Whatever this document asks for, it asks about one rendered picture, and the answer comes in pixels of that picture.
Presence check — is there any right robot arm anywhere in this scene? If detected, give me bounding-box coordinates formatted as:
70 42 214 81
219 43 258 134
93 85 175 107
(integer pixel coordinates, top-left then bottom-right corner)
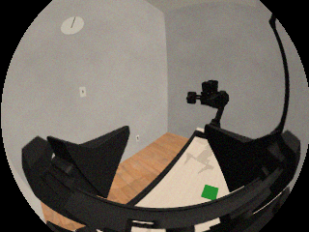
201 80 229 128

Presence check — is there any dark green rectangle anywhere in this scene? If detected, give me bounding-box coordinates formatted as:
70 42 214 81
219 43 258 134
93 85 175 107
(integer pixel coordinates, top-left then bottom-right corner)
201 185 218 200

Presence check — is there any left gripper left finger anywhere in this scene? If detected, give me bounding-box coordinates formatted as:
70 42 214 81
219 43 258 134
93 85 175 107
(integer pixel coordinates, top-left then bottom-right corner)
47 126 130 199

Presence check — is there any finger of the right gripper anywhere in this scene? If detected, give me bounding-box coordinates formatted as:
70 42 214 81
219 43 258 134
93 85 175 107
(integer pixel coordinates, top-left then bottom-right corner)
206 94 221 109
186 92 194 104

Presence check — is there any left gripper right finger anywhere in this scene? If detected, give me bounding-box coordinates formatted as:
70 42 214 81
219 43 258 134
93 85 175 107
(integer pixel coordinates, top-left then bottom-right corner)
204 124 281 192

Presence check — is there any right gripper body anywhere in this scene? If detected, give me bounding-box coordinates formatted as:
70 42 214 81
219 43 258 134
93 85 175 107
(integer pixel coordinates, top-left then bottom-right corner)
193 92 225 109

